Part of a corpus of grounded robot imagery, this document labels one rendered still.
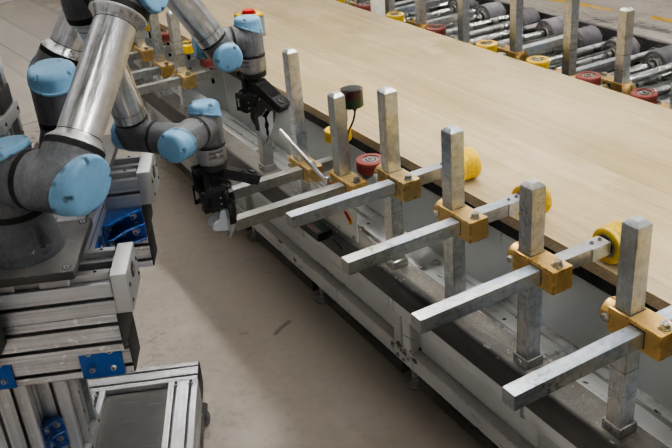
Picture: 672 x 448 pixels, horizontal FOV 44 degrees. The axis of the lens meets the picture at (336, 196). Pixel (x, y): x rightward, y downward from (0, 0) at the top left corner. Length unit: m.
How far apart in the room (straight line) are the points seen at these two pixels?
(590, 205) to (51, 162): 1.19
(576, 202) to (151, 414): 1.36
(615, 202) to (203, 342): 1.72
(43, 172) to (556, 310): 1.18
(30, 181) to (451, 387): 1.49
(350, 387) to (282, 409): 0.24
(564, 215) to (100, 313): 1.04
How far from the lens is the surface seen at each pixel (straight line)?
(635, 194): 2.10
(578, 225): 1.95
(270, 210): 2.16
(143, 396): 2.68
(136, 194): 2.18
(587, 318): 1.98
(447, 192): 1.84
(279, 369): 3.02
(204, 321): 3.33
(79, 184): 1.57
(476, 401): 2.58
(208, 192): 2.05
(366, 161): 2.27
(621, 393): 1.64
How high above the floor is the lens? 1.82
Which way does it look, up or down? 26 degrees down
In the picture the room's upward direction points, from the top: 5 degrees counter-clockwise
